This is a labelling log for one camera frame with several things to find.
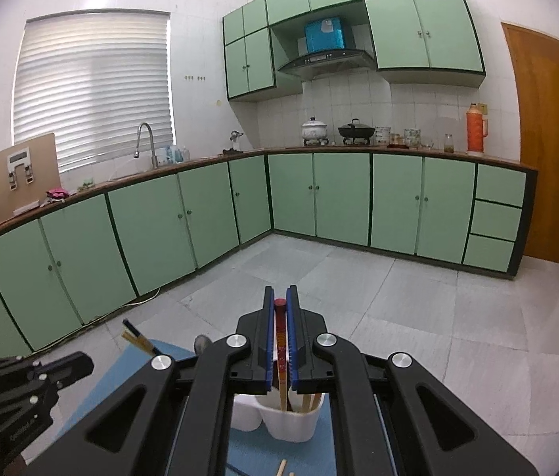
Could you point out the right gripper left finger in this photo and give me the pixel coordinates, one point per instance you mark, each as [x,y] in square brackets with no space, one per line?
[255,369]

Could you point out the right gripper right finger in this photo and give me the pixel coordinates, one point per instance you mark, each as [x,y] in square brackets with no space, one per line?
[306,371]

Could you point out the red-topped bamboo chopstick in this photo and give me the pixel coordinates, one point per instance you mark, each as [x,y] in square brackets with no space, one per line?
[281,348]

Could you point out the green lower kitchen cabinets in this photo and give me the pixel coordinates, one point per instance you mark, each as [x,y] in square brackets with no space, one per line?
[73,262]

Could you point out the green kitchen cabinets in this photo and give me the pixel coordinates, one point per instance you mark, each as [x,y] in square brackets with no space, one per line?
[73,262]
[411,41]

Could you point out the green upper kitchen cabinets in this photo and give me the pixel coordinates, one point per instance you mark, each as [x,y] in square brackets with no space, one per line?
[411,41]

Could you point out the white utensil holder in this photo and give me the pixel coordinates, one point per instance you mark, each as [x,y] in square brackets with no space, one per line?
[279,418]

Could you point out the metal spoon in holder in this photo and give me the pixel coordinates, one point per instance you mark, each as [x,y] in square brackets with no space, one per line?
[201,343]

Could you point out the blue felt table mat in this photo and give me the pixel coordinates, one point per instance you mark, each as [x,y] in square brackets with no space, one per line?
[253,451]

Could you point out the orange-ended bamboo chopstick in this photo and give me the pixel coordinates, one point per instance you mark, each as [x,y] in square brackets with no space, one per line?
[281,468]

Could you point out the black chopstick in holder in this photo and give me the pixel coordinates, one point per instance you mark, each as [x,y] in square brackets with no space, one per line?
[130,327]

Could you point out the bamboo chopstick in holder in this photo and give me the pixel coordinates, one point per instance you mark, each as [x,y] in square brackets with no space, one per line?
[139,344]

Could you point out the black wok with lid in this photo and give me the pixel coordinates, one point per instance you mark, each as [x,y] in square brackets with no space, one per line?
[356,133]

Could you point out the brown cardboard board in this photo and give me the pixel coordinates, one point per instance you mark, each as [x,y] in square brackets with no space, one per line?
[27,171]

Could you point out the black range hood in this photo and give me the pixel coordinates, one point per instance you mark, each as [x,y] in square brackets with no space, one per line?
[328,62]

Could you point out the orange thermos flask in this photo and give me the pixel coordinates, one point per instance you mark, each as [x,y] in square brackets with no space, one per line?
[476,124]

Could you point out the blue box above hood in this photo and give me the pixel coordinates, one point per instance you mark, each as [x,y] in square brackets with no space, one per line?
[325,34]

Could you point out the white window blind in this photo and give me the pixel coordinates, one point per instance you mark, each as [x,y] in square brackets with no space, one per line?
[99,80]

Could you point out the brown wooden door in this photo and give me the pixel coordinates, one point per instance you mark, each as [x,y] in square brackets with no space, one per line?
[535,61]

